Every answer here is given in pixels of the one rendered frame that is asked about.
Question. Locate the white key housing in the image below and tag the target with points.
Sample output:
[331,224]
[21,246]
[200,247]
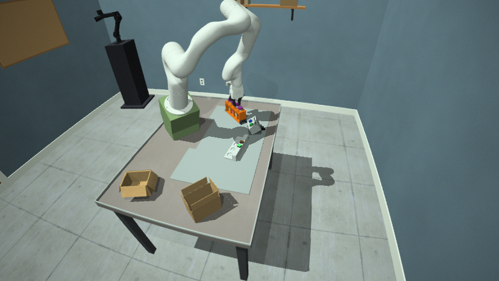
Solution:
[254,126]

